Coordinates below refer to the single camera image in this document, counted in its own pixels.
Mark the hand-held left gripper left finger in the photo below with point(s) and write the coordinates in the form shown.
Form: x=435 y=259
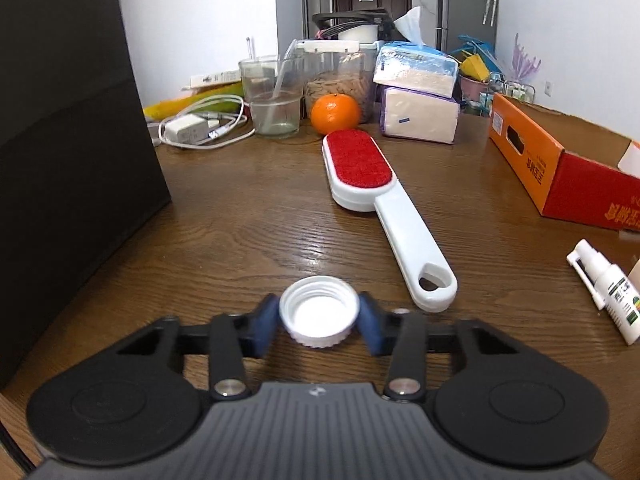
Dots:
x=265 y=327

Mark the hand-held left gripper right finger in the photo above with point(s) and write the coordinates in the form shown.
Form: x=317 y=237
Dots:
x=372 y=327

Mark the white ribbed bottle cap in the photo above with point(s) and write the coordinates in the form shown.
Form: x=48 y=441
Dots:
x=320 y=321

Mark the white spray bottle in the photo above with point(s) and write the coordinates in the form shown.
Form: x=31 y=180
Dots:
x=617 y=295

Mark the red cardboard box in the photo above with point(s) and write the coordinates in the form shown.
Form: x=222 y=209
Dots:
x=575 y=185

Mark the red and white lint brush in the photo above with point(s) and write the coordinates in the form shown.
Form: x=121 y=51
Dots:
x=360 y=165

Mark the clear glass cup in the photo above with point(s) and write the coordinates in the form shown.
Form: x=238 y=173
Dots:
x=272 y=115

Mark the white and purple tissue pack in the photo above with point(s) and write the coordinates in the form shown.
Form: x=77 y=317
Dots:
x=420 y=117

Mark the orange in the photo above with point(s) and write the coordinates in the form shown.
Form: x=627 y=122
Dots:
x=335 y=114

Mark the yellow green packet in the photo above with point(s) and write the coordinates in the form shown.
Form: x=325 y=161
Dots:
x=200 y=102

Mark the clear plastic food container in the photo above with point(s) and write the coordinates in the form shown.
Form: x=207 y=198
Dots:
x=340 y=85

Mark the small white carton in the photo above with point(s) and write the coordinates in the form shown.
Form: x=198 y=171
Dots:
x=215 y=79

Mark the pink bucket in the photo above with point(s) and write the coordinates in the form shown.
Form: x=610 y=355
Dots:
x=472 y=89

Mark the black paper bag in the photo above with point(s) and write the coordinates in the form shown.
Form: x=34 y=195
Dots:
x=65 y=160

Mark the blue tissue pack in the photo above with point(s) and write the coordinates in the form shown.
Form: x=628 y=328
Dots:
x=415 y=65

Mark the white stick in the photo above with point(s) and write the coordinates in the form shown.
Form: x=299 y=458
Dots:
x=251 y=47

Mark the blue and yellow plastic tools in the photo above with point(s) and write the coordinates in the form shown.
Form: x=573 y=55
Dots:
x=475 y=62

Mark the white rice cooker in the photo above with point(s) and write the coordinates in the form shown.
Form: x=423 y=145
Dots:
x=357 y=27

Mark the grey fridge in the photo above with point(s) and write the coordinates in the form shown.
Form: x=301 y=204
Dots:
x=467 y=5

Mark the white wall socket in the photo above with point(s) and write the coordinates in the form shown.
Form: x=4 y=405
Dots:
x=549 y=88

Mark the purple feather wall decoration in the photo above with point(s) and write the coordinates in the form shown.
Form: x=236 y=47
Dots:
x=525 y=60

